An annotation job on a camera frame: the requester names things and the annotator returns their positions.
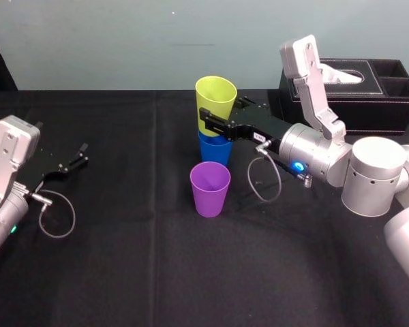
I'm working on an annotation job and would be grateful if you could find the thin gripper cable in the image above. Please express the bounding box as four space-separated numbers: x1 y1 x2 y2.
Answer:
247 140 282 204
28 189 77 239

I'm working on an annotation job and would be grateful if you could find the white tissue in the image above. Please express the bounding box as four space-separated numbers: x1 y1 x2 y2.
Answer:
321 63 365 84

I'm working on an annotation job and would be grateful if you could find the yellow-green plastic cup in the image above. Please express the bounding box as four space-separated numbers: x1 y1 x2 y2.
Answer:
195 76 239 138

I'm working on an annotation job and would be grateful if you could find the black leather tissue box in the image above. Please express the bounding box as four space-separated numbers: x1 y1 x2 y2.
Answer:
278 58 409 137

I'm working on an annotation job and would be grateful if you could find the blue plastic cup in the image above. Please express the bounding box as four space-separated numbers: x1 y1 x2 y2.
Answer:
198 130 234 168

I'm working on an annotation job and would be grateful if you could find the purple plastic cup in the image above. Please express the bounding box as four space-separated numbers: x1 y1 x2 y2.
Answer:
190 161 232 219

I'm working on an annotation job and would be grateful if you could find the thin right gripper cable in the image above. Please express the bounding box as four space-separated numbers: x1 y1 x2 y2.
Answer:
247 140 282 204

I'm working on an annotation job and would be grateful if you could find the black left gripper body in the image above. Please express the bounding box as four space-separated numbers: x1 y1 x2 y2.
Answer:
19 146 66 196

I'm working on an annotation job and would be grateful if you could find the thin left gripper cable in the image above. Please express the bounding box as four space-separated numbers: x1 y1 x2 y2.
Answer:
28 189 77 239

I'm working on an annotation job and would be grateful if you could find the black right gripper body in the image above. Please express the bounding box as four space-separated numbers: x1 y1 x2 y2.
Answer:
226 101 294 151

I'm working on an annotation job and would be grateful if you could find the black table cloth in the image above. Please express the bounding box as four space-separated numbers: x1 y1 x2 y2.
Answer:
0 89 409 327

